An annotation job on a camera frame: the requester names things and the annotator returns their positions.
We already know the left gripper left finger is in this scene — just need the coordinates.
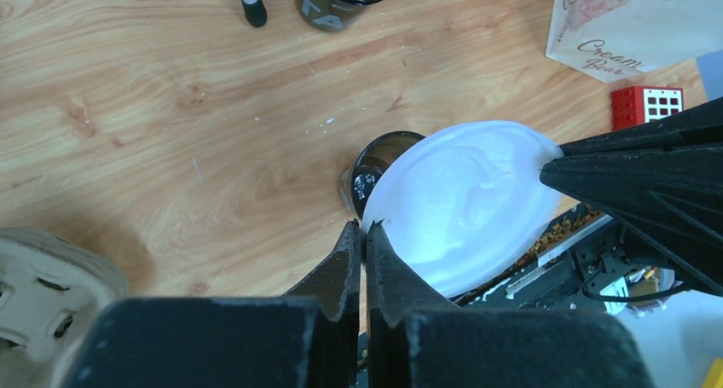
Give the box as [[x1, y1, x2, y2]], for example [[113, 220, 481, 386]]
[[285, 219, 362, 387]]

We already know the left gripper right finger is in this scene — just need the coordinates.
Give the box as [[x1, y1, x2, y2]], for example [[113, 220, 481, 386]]
[[366, 223, 458, 387]]

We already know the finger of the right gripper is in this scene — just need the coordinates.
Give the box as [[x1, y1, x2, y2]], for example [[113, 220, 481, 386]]
[[540, 148, 722, 295], [561, 98, 722, 156]]

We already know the black coffee cup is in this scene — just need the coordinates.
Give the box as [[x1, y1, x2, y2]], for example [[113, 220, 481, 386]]
[[338, 130, 425, 219]]

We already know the white plastic cup lid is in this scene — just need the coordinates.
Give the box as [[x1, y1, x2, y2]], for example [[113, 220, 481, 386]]
[[361, 120, 563, 298]]

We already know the kraft paper takeout bag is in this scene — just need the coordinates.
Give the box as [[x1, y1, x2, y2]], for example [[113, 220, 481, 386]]
[[546, 0, 722, 83]]

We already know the red grid block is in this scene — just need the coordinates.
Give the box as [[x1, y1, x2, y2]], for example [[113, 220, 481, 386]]
[[610, 86, 684, 130]]

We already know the pulp cup carrier tray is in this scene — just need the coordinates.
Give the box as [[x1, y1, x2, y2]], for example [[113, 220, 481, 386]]
[[1, 228, 130, 387]]

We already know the silver tripod stand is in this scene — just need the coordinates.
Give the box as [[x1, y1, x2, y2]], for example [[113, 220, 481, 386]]
[[241, 0, 268, 27]]

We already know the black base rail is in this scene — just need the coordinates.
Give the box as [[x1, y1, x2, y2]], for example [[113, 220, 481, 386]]
[[451, 203, 679, 313]]

